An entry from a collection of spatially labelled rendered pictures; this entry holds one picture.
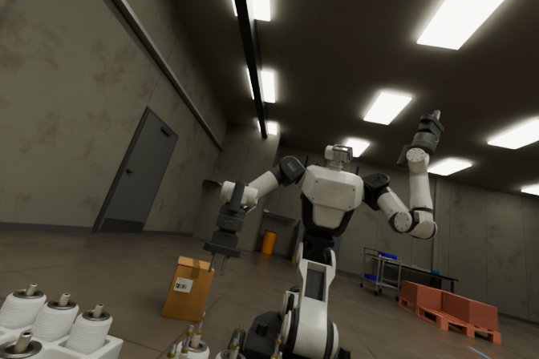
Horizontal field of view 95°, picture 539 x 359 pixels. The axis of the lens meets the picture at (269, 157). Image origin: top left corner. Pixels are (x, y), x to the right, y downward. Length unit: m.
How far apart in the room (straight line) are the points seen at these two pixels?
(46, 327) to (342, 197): 1.08
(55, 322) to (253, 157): 7.82
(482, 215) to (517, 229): 1.15
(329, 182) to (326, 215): 0.15
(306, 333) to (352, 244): 8.57
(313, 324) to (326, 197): 0.48
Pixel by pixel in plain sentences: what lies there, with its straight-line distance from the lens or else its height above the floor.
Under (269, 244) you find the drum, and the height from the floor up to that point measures 0.30.
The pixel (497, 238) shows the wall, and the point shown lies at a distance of 11.83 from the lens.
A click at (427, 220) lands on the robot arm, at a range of 1.06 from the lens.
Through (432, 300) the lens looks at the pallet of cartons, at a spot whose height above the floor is 0.26.
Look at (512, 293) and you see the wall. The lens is 11.94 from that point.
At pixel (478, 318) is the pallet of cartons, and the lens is 4.85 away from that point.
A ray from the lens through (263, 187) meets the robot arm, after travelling 1.14.
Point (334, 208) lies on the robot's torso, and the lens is 1.16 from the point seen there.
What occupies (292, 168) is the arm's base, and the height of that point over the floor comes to 0.92.
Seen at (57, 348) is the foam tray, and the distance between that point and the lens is 1.03.
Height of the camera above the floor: 0.61
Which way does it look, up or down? 17 degrees up
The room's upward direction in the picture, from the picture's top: 15 degrees clockwise
